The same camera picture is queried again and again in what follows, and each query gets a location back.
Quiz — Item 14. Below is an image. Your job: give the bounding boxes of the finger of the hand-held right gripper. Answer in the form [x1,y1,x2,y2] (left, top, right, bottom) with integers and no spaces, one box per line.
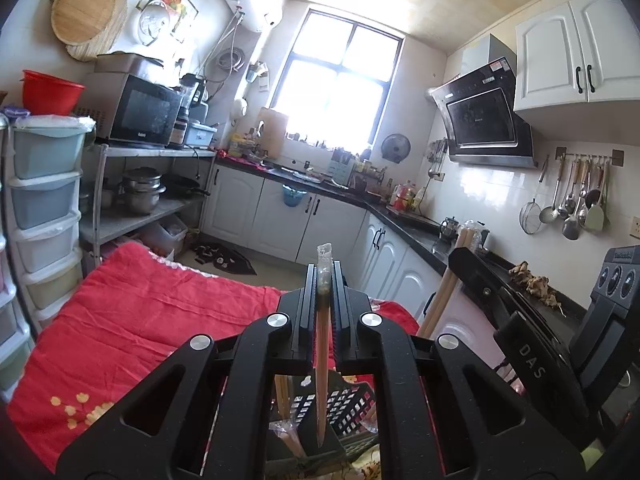
[447,247,522,332]

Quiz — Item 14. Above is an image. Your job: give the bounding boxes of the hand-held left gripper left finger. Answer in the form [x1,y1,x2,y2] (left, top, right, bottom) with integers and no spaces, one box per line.
[55,262,320,480]

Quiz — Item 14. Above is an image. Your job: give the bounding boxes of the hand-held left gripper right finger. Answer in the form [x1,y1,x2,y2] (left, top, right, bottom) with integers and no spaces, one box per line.
[331,260,586,480]

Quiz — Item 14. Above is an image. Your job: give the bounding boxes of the bamboo chopstick pair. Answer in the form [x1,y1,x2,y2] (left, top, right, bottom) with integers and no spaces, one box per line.
[417,220,488,341]
[315,242,334,448]

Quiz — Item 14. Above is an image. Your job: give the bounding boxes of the dark perforated utensil basket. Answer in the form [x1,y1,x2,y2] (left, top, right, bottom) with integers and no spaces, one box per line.
[265,375,381,466]

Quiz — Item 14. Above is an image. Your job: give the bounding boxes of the row of hanging kitchen utensils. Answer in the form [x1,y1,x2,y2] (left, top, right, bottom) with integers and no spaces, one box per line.
[519,149,626,241]

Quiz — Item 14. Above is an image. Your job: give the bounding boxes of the person's right hand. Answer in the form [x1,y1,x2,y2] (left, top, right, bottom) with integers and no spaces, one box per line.
[496,361,526,395]

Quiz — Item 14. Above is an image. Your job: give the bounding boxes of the pile of ginger roots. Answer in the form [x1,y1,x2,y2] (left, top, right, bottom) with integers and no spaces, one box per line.
[509,260,563,308]

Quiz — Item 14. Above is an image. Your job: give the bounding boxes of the black kitchen countertop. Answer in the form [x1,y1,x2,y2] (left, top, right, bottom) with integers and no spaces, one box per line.
[215,152,588,326]

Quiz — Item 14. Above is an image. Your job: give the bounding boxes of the white base cabinets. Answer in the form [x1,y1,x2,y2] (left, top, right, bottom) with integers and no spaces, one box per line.
[200,162,506,376]

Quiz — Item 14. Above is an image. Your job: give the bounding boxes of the group of condiment bottles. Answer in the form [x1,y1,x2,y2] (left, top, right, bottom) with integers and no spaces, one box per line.
[390,180,428,213]

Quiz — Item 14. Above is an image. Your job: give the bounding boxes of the dark floor mat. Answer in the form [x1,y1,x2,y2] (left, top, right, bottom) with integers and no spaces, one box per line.
[192,242,258,277]

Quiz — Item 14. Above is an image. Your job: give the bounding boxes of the black range hood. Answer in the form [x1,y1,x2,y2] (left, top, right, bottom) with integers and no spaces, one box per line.
[427,35,538,168]

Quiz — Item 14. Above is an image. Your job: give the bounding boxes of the red floral blanket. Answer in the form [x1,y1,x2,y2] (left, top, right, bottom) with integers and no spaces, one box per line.
[7,242,421,480]

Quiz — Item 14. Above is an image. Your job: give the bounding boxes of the blue knife holder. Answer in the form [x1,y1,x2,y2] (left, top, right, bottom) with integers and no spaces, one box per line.
[330,147,357,173]

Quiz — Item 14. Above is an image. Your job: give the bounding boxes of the clear plastic storage box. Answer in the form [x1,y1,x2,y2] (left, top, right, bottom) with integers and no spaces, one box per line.
[140,217,188,256]

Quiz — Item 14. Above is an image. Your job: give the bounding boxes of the black frying pan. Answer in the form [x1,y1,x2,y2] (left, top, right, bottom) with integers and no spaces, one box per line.
[164,174,212,198]

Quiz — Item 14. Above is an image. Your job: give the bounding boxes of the wooden cutting board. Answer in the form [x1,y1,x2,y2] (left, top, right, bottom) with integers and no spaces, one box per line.
[257,106,289,161]

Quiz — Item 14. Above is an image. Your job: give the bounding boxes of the metal shelf rack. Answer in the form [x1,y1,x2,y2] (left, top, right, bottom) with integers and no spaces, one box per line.
[80,142,217,261]

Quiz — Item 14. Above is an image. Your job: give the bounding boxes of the steel cooking pot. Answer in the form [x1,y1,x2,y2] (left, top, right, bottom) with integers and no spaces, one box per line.
[120,167,167,213]

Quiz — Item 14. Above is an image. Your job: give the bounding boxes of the light blue storage box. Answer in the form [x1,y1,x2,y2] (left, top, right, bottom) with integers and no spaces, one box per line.
[186,121,218,148]

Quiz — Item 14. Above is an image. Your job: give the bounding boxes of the kitchen window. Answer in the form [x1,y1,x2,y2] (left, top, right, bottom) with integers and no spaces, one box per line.
[270,7,403,148]

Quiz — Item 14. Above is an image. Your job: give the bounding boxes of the white upper cabinet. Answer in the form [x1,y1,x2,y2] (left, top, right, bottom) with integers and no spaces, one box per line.
[514,0,640,128]

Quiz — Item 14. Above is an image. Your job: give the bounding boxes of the black blender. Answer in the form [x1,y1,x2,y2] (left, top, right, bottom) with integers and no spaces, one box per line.
[179,74,210,121]

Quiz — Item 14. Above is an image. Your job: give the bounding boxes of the black microwave oven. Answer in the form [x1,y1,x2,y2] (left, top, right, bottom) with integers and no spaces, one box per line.
[82,72,183,148]

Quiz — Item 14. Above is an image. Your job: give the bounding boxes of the pale blue plastic drawer tower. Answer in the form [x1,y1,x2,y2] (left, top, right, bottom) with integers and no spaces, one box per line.
[7,115,96,331]

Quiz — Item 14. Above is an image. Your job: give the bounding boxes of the multicolour plastic drawer tower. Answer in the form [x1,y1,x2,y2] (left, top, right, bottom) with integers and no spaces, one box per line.
[0,232,33,403]

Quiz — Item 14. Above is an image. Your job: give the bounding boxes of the grey box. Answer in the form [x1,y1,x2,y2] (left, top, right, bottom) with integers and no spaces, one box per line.
[95,52,163,75]

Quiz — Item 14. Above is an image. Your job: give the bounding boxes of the white round plastic lid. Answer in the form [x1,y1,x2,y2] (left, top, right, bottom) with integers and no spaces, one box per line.
[137,0,173,41]

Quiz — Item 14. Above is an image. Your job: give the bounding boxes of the red plastic basin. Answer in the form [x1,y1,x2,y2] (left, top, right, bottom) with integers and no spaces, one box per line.
[21,70,86,116]

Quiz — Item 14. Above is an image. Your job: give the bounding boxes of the round bamboo tray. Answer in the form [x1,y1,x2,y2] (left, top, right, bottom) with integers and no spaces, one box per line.
[50,0,128,61]

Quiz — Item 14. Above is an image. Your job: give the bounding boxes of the round dark wall dispenser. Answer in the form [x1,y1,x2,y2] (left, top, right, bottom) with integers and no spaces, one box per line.
[381,133,412,163]

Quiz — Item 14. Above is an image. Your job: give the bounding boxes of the coiled white hose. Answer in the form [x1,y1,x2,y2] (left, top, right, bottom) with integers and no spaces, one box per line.
[215,47,246,71]

